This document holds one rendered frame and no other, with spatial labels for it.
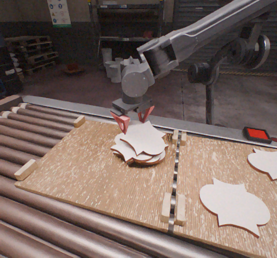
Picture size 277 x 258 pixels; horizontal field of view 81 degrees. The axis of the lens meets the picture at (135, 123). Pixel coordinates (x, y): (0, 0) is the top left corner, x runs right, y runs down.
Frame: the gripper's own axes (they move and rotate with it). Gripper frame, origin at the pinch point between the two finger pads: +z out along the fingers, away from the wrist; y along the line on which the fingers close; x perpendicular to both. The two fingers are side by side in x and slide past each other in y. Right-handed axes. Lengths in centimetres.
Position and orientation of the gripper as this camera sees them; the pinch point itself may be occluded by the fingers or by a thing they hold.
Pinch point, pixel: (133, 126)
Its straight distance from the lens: 51.4
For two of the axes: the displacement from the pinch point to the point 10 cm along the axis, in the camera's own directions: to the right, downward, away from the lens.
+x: -6.8, -4.0, 6.1
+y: 7.3, -3.9, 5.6
